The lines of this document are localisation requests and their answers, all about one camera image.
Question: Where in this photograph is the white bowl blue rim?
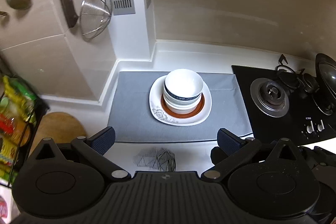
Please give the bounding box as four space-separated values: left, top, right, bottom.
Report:
163 84 202 105

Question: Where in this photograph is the wooden cutting board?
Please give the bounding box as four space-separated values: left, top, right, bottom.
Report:
29 112 87 155

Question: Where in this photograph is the grey table mat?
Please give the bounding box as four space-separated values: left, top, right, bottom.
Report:
108 72 252 143

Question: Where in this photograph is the brown round plate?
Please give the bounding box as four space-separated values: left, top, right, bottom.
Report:
161 95 205 119

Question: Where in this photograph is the black gas stove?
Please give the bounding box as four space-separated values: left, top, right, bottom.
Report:
232 55 335 145

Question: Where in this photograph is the black metal rack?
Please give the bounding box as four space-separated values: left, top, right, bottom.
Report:
0 56 51 188

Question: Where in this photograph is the white floral square plate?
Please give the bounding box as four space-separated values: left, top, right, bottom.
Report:
149 76 213 127

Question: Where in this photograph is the yellow green snack bag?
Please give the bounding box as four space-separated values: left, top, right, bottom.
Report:
2 75 37 125

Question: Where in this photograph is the black wok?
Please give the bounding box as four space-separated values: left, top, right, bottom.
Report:
315 53 336 101

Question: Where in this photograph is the metal mesh strainer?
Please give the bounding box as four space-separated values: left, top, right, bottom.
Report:
79 0 112 41

